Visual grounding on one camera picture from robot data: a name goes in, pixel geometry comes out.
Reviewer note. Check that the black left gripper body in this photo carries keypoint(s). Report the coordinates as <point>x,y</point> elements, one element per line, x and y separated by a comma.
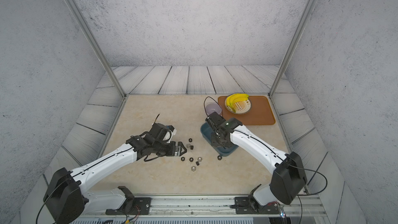
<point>165,149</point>

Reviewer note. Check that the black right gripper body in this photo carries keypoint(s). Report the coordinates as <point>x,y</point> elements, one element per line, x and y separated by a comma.
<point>216,141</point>

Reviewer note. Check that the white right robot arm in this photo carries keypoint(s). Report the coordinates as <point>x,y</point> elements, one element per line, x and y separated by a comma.
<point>288,174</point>

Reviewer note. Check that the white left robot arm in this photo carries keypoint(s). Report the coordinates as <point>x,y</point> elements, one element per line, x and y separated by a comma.
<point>69,193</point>

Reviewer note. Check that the teal plastic storage box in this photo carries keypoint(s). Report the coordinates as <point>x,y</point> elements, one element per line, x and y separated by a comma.
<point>210,136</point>

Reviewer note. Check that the lilac grey bowl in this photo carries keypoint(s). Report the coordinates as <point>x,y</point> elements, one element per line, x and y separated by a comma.
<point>213,107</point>

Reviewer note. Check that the patterned ceramic plate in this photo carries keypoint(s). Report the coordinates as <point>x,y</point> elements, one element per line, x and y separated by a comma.
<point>241,107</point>

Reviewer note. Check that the yellow banana bunch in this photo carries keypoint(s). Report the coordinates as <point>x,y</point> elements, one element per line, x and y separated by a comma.
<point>234,98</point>

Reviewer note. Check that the brown plastic tray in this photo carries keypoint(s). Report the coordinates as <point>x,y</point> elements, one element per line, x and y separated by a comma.
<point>255,111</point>

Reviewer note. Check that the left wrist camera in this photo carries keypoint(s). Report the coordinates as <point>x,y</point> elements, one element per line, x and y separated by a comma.
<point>162,133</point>

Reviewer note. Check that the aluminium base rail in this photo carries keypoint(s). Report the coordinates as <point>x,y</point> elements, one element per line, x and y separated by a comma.
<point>212,209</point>

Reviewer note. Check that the aluminium frame post right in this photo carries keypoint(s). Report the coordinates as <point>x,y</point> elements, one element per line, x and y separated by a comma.
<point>305,16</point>

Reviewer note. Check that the aluminium frame post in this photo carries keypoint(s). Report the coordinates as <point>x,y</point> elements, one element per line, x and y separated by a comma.
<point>76,12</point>
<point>305,16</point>

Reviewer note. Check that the aluminium frame post left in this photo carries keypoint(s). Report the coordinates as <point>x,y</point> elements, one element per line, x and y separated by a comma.
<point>76,12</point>

